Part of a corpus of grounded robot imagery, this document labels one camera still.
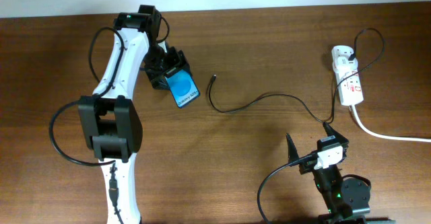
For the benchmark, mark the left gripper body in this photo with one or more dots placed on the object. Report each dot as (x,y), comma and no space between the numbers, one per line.
(158,62)

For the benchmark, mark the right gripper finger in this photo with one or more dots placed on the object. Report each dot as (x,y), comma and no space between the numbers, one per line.
(332,132)
(292,151)

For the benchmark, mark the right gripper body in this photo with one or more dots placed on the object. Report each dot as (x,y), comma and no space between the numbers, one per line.
(307,166)

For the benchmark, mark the blue screen smartphone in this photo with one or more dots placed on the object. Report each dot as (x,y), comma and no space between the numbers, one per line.
(182,88)

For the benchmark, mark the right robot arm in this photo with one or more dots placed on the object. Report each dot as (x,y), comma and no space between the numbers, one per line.
(346,197)

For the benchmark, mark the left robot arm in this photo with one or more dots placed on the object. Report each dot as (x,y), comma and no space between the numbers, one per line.
(111,125)

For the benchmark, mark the white USB charger plug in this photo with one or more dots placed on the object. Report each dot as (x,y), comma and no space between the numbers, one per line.
(343,64)

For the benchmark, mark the white power strip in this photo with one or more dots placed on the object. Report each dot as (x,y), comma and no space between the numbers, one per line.
(349,86)

